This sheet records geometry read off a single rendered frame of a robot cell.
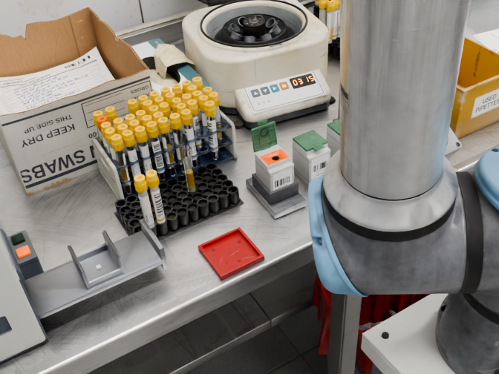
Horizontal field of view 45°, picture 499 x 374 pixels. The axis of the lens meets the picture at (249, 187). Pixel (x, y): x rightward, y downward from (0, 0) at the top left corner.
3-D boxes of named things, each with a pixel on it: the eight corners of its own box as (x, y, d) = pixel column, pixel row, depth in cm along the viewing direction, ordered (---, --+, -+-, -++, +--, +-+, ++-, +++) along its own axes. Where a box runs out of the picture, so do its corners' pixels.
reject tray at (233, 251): (221, 280, 81) (220, 276, 80) (197, 249, 85) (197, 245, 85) (264, 259, 83) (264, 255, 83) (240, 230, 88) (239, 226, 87)
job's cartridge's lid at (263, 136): (251, 125, 86) (249, 124, 87) (255, 153, 89) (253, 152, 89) (275, 116, 88) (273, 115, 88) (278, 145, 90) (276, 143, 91)
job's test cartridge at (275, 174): (271, 202, 90) (269, 169, 86) (255, 185, 93) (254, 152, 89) (294, 193, 91) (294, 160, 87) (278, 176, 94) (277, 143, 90)
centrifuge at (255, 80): (229, 138, 105) (223, 76, 97) (179, 62, 126) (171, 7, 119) (351, 105, 111) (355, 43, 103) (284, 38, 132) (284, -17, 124)
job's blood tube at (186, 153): (191, 204, 92) (183, 151, 86) (188, 199, 93) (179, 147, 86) (199, 200, 93) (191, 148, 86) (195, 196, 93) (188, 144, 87)
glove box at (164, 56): (166, 143, 105) (158, 96, 99) (116, 84, 121) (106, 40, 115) (229, 119, 109) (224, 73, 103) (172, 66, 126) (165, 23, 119)
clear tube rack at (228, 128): (122, 206, 93) (113, 170, 88) (99, 172, 100) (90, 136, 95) (237, 159, 101) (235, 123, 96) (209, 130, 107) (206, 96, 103)
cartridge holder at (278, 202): (275, 220, 89) (274, 202, 87) (246, 185, 95) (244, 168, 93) (306, 206, 91) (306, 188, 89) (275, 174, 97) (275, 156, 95)
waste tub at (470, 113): (453, 142, 101) (463, 91, 94) (399, 106, 110) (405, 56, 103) (511, 117, 105) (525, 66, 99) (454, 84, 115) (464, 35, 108)
